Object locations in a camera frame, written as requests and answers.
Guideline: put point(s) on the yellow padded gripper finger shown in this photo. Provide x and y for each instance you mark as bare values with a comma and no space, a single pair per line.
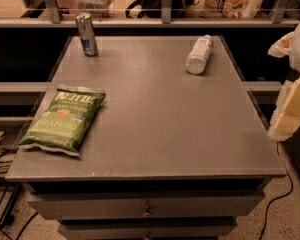
281,47
285,120

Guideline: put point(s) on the clear plastic bottle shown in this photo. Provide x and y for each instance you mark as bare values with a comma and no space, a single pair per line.
199,55

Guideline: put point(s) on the printed food bag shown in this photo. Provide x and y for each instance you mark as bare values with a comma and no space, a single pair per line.
234,9

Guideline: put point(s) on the green jalapeno chip bag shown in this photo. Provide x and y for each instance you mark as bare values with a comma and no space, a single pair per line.
63,125

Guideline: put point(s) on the grey drawer cabinet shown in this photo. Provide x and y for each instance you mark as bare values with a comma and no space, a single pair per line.
160,129

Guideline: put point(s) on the silver blue drink can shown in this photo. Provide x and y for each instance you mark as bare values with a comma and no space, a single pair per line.
86,33

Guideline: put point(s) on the upper drawer with knob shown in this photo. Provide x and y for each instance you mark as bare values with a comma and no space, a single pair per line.
144,205

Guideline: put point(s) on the drawer with knob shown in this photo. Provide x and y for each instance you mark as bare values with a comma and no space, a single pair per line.
147,229
144,205

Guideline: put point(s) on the lower drawer with knob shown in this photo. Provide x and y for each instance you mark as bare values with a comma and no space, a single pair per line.
147,229

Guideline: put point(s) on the metal railing with glass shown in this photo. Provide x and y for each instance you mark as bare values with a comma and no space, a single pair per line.
61,13

